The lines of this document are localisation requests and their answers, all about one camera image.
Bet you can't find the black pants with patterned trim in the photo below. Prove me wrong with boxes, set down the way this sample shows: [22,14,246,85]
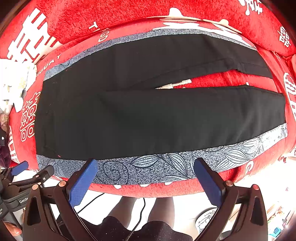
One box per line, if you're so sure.
[35,34,285,160]

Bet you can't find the person's left hand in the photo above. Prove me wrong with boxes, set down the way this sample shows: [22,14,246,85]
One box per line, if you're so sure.
[3,221,22,237]

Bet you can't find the person's legs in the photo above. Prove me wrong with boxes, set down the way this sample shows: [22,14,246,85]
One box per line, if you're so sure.
[108,196,175,229]

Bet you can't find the white floral cloth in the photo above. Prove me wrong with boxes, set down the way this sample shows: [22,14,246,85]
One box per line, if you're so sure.
[1,59,37,114]

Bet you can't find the red long pillow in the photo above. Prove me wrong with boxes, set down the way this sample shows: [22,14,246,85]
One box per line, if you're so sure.
[1,1,295,63]

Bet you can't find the black cable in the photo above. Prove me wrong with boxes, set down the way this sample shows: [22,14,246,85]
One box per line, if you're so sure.
[76,192,147,241]

